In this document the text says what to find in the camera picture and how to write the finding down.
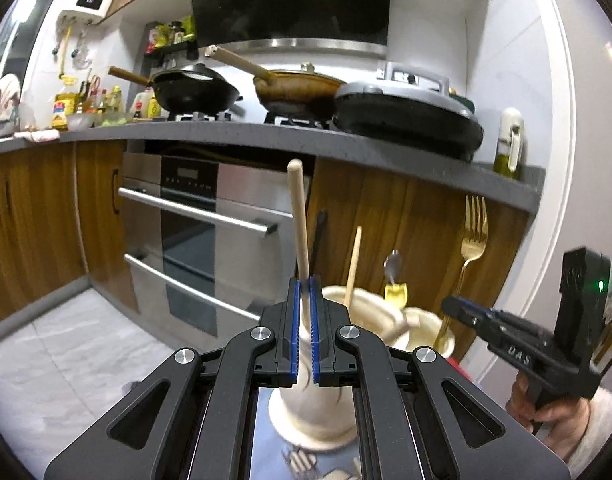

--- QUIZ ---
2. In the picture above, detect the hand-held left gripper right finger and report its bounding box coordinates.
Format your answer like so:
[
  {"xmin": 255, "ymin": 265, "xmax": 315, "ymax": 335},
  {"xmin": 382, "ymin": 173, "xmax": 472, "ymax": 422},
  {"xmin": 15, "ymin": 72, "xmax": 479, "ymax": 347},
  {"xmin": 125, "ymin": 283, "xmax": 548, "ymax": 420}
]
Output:
[{"xmin": 308, "ymin": 276, "xmax": 571, "ymax": 480}]

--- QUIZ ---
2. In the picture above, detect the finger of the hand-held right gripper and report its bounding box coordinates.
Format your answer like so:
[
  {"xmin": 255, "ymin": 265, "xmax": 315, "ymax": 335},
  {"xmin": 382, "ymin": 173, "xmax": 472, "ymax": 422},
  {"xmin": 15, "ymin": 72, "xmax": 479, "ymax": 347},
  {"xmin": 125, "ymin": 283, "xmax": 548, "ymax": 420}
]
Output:
[
  {"xmin": 460, "ymin": 298, "xmax": 507, "ymax": 324},
  {"xmin": 442, "ymin": 296, "xmax": 492, "ymax": 336}
]

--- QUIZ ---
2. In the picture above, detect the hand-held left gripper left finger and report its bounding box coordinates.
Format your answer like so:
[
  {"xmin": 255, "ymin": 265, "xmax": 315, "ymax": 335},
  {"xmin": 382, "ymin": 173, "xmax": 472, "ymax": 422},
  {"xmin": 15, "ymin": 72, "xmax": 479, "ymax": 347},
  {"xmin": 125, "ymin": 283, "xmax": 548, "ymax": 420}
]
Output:
[{"xmin": 43, "ymin": 276, "xmax": 303, "ymax": 480}]

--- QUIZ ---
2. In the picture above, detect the cream floral ceramic cutlery holder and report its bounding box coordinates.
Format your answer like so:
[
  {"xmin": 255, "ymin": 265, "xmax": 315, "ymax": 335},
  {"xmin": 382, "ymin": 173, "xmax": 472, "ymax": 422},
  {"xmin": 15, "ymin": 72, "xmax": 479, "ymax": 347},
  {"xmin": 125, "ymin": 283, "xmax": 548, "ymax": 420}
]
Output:
[{"xmin": 273, "ymin": 284, "xmax": 457, "ymax": 436}]

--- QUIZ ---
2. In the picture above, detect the gold metal fork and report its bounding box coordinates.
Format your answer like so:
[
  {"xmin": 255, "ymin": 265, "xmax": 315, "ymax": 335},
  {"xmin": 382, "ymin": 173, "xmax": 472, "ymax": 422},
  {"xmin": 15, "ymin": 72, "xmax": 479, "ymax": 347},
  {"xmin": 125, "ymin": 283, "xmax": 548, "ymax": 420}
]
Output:
[{"xmin": 432, "ymin": 195, "xmax": 489, "ymax": 352}]

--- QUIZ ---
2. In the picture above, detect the wooden chopstick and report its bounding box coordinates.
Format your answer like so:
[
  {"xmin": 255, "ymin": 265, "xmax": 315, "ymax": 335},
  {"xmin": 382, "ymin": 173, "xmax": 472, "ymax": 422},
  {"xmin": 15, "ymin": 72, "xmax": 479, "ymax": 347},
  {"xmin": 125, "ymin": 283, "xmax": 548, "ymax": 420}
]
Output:
[
  {"xmin": 287, "ymin": 159, "xmax": 313, "ymax": 282},
  {"xmin": 343, "ymin": 225, "xmax": 363, "ymax": 307}
]

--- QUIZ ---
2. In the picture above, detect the person's right forearm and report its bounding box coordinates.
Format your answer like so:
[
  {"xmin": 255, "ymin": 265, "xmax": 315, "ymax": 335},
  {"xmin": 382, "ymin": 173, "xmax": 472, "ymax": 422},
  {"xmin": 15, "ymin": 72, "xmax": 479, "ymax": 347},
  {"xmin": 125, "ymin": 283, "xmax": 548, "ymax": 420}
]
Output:
[{"xmin": 546, "ymin": 387, "xmax": 612, "ymax": 478}]

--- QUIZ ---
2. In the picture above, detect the person's right hand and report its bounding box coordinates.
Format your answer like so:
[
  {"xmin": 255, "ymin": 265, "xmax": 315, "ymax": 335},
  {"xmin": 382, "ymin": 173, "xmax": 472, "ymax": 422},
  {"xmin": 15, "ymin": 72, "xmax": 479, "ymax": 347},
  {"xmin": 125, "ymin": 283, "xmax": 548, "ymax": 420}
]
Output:
[{"xmin": 508, "ymin": 372, "xmax": 591, "ymax": 443}]

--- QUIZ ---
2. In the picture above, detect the wooden base cabinet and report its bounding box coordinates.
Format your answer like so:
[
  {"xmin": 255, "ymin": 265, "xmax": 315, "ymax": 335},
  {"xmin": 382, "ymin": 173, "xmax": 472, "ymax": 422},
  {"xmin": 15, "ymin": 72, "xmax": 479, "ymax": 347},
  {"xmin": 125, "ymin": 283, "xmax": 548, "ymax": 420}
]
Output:
[
  {"xmin": 306, "ymin": 156, "xmax": 532, "ymax": 367},
  {"xmin": 0, "ymin": 140, "xmax": 140, "ymax": 332}
]

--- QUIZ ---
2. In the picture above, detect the stainless steel oven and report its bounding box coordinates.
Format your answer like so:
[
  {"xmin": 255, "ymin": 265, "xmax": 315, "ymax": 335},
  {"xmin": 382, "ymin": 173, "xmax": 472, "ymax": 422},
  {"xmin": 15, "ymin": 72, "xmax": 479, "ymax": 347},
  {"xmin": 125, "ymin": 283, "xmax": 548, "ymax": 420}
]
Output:
[{"xmin": 120, "ymin": 151, "xmax": 313, "ymax": 342}]

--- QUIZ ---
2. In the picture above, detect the white-capped oil bottle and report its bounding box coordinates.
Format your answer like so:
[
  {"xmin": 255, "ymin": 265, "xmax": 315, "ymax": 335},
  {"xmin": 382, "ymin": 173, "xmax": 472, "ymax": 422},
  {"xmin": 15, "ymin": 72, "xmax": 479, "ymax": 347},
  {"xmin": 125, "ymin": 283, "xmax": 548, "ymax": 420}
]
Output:
[{"xmin": 492, "ymin": 106, "xmax": 527, "ymax": 181}]

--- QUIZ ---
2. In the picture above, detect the black electric griddle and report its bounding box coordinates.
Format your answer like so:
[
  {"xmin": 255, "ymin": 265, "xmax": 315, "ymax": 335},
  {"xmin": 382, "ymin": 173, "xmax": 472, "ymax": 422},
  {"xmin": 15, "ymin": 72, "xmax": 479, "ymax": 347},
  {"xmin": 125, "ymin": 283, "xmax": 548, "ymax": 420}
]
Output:
[{"xmin": 331, "ymin": 60, "xmax": 485, "ymax": 162}]

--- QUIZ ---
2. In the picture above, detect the grey kitchen countertop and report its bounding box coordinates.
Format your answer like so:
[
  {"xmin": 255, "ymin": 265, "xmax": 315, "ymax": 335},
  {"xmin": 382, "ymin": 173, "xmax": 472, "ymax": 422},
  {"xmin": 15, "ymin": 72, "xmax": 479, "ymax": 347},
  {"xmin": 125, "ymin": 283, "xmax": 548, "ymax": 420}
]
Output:
[{"xmin": 0, "ymin": 122, "xmax": 546, "ymax": 217}]

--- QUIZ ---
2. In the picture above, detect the gas stove top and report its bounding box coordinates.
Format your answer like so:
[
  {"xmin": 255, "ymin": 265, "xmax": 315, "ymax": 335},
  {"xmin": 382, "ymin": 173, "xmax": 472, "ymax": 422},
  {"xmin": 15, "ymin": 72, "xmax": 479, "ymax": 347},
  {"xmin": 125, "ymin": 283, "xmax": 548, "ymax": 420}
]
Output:
[{"xmin": 166, "ymin": 109, "xmax": 337, "ymax": 129}]

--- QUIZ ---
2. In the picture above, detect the brown frying pan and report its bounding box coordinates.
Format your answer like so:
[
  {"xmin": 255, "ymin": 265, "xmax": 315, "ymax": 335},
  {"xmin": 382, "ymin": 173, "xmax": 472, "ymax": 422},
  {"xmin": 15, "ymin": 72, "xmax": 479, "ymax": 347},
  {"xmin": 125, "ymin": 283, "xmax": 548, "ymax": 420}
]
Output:
[{"xmin": 206, "ymin": 45, "xmax": 347, "ymax": 117}]

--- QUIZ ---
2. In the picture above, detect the group of condiment bottles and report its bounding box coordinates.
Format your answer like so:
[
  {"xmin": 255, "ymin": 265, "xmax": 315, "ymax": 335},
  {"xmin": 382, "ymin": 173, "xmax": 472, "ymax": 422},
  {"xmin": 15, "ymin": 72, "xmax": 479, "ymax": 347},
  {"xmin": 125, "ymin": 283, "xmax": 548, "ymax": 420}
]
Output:
[{"xmin": 73, "ymin": 77, "xmax": 163, "ymax": 122}]

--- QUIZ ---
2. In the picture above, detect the yellow cooking oil bottle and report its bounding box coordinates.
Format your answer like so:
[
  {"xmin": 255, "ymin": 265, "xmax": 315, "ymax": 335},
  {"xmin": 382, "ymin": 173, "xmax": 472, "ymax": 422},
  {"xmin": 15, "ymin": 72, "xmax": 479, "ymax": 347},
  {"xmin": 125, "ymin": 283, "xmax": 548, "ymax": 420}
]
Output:
[{"xmin": 50, "ymin": 91, "xmax": 71, "ymax": 132}]

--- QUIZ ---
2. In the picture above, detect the row of seasoning jars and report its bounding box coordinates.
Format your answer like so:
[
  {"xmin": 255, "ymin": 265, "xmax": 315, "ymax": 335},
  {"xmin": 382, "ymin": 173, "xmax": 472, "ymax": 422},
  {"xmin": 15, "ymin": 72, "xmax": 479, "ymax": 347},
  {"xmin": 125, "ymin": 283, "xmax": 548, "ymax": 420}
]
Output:
[{"xmin": 146, "ymin": 16, "xmax": 197, "ymax": 49}]

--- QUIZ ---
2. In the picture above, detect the white dish rag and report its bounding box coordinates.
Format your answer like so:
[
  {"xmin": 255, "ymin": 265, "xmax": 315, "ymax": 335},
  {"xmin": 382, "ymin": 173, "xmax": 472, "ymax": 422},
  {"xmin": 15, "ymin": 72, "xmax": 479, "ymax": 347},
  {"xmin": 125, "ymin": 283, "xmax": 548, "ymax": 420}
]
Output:
[{"xmin": 16, "ymin": 128, "xmax": 62, "ymax": 144}]

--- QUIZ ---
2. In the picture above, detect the black range hood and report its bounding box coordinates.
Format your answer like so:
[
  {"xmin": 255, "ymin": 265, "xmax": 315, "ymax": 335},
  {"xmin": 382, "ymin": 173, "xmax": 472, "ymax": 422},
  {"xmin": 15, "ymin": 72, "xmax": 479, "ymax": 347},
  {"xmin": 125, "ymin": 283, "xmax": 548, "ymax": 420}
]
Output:
[{"xmin": 186, "ymin": 0, "xmax": 393, "ymax": 57}]

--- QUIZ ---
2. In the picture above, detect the white hanging cloth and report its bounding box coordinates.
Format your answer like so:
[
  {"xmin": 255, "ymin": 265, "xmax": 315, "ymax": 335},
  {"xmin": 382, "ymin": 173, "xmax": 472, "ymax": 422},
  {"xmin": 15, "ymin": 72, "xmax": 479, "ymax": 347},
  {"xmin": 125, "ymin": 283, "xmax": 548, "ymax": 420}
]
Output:
[{"xmin": 0, "ymin": 73, "xmax": 23, "ymax": 136}]

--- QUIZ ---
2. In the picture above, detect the white water heater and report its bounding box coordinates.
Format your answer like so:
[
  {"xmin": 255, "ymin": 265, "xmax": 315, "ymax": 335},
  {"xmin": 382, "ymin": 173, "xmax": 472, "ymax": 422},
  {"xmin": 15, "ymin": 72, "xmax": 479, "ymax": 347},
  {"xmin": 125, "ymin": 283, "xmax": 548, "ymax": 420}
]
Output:
[{"xmin": 59, "ymin": 0, "xmax": 110, "ymax": 25}]

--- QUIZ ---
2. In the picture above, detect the white door frame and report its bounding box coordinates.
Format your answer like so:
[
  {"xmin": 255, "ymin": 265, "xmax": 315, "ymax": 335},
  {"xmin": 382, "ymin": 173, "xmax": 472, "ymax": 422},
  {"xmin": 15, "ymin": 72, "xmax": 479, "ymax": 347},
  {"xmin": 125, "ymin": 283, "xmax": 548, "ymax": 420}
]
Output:
[{"xmin": 480, "ymin": 0, "xmax": 594, "ymax": 392}]

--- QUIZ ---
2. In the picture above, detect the black wok wooden handle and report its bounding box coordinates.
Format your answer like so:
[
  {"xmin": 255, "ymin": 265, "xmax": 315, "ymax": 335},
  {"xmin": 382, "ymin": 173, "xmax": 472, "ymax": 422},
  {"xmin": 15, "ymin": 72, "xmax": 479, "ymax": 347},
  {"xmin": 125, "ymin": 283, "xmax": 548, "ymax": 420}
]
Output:
[{"xmin": 108, "ymin": 62, "xmax": 245, "ymax": 117}]

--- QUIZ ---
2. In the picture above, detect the black wall shelf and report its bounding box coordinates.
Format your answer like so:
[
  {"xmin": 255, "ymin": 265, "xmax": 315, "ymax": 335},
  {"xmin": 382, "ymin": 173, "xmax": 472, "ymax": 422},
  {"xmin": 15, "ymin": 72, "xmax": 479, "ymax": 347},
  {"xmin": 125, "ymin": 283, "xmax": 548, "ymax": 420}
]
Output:
[{"xmin": 142, "ymin": 40, "xmax": 203, "ymax": 62}]

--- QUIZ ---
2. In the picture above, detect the yellow gas hose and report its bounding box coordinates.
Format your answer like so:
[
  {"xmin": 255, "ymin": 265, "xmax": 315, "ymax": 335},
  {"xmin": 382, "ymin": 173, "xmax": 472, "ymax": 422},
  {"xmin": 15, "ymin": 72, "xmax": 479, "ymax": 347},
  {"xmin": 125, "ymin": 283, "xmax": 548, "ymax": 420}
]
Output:
[{"xmin": 59, "ymin": 25, "xmax": 76, "ymax": 82}]

